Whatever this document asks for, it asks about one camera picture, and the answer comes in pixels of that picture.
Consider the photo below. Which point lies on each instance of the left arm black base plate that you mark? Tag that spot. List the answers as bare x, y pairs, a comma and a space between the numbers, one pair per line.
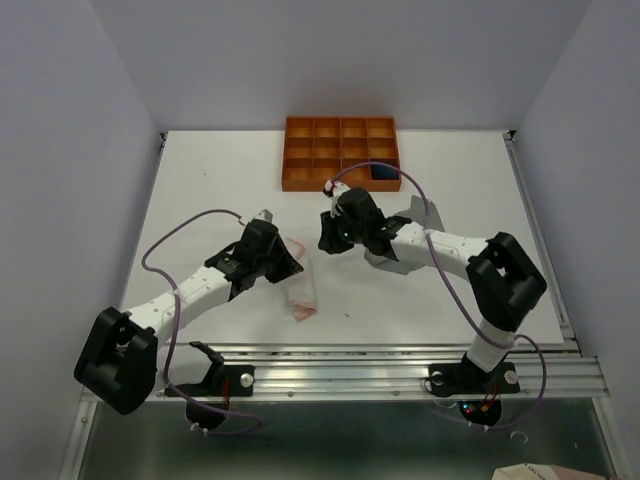
223, 381

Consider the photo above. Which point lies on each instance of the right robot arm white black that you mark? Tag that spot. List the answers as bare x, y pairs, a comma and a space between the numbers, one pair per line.
505, 282

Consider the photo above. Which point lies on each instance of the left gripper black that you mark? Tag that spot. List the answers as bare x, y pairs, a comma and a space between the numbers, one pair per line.
287, 266

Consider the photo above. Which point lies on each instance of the navy blue underwear white trim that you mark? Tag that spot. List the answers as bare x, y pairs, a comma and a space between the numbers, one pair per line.
383, 171

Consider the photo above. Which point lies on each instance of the white pink grey underwear pile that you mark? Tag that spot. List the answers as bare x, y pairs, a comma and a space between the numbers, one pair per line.
300, 289

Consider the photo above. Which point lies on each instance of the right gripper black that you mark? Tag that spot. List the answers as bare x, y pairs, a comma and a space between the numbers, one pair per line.
327, 241

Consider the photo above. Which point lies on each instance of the orange compartment tray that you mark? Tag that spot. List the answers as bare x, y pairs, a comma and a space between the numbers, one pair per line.
316, 149

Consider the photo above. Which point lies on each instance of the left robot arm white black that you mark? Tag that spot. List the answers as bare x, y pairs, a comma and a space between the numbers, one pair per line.
119, 360

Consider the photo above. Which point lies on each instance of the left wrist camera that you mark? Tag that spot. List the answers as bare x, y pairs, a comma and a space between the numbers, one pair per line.
264, 215

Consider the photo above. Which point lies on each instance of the aluminium rail frame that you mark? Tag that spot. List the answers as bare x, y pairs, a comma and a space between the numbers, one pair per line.
341, 394

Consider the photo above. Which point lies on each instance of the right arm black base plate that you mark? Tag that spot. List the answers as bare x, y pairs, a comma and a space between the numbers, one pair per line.
449, 379

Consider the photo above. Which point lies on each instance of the white pink bag corner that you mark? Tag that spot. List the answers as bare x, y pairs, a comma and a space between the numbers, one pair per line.
528, 471

